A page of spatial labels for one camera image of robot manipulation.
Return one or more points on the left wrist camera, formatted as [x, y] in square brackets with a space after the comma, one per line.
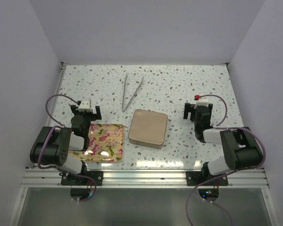
[84, 105]

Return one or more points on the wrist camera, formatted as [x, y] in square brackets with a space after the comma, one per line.
[84, 105]
[201, 101]

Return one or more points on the gold tin lid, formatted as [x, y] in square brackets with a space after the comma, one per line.
[148, 129]

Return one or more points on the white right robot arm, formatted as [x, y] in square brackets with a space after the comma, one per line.
[240, 148]

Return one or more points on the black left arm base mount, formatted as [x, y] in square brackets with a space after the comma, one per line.
[84, 186]

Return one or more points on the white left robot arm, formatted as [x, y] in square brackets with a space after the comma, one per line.
[53, 144]

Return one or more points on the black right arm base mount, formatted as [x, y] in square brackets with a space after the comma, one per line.
[194, 178]

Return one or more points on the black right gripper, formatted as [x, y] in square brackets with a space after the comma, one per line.
[189, 108]

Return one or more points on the floral yellow tray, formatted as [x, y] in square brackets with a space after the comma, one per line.
[105, 145]

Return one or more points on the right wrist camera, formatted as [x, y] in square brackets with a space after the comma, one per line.
[201, 101]

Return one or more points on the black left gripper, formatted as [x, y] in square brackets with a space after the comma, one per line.
[94, 116]

